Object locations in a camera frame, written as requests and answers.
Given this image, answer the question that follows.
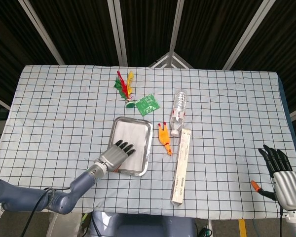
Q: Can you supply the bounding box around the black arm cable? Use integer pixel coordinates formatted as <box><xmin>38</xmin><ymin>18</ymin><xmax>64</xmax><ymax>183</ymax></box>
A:
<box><xmin>279</xmin><ymin>208</ymin><xmax>285</xmax><ymax>237</ymax></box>
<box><xmin>22</xmin><ymin>187</ymin><xmax>73</xmax><ymax>237</ymax></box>

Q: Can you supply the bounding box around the silver metal tray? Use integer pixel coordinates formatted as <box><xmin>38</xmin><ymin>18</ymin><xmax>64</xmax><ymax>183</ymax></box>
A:
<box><xmin>106</xmin><ymin>116</ymin><xmax>153</xmax><ymax>176</ymax></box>

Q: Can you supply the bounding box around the blue checkered tablecloth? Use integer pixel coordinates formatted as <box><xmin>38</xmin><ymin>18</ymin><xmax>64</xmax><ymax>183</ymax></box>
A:
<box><xmin>0</xmin><ymin>65</ymin><xmax>296</xmax><ymax>220</ymax></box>

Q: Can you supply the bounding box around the clear plastic water bottle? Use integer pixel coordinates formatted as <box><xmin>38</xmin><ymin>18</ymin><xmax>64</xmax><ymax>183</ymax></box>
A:
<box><xmin>169</xmin><ymin>90</ymin><xmax>188</xmax><ymax>136</ymax></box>

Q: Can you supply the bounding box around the red yellow green feather shuttlecock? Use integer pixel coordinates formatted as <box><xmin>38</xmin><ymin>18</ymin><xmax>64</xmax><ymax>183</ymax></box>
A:
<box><xmin>113</xmin><ymin>71</ymin><xmax>135</xmax><ymax>109</ymax></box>

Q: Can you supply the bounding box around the white partition frame post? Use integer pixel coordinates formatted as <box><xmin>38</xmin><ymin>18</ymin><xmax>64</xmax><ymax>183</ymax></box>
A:
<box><xmin>169</xmin><ymin>0</ymin><xmax>185</xmax><ymax>52</ymax></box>
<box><xmin>107</xmin><ymin>0</ymin><xmax>128</xmax><ymax>67</ymax></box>
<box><xmin>18</xmin><ymin>0</ymin><xmax>65</xmax><ymax>65</ymax></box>
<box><xmin>223</xmin><ymin>0</ymin><xmax>278</xmax><ymax>70</ymax></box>

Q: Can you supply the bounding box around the yellow rubber chicken toy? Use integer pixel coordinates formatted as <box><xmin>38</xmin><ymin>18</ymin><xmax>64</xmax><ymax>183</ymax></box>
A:
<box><xmin>157</xmin><ymin>121</ymin><xmax>174</xmax><ymax>157</ymax></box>

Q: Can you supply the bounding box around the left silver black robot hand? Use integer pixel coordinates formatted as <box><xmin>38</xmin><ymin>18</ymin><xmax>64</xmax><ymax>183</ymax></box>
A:
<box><xmin>98</xmin><ymin>140</ymin><xmax>136</xmax><ymax>173</ymax></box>

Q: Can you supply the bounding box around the white triangular frame foot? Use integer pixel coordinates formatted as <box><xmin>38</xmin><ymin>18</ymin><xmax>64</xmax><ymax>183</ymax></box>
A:
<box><xmin>148</xmin><ymin>51</ymin><xmax>194</xmax><ymax>70</ymax></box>

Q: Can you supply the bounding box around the long white cardboard box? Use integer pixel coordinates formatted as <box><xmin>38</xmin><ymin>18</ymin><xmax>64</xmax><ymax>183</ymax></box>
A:
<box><xmin>171</xmin><ymin>127</ymin><xmax>192</xmax><ymax>207</ymax></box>

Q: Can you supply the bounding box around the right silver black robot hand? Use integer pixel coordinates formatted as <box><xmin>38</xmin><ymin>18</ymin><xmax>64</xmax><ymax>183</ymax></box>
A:
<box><xmin>251</xmin><ymin>144</ymin><xmax>296</xmax><ymax>210</ymax></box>

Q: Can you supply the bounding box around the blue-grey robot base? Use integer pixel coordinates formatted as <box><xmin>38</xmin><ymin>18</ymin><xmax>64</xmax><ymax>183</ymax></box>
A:
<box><xmin>90</xmin><ymin>211</ymin><xmax>197</xmax><ymax>237</ymax></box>

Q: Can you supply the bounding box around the translucent white plastic sheet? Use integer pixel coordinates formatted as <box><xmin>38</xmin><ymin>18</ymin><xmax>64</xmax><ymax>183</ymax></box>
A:
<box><xmin>112</xmin><ymin>120</ymin><xmax>148</xmax><ymax>171</ymax></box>

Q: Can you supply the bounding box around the green foil packet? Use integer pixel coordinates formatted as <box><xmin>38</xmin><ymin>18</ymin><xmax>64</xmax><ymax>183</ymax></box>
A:
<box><xmin>135</xmin><ymin>94</ymin><xmax>160</xmax><ymax>116</ymax></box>

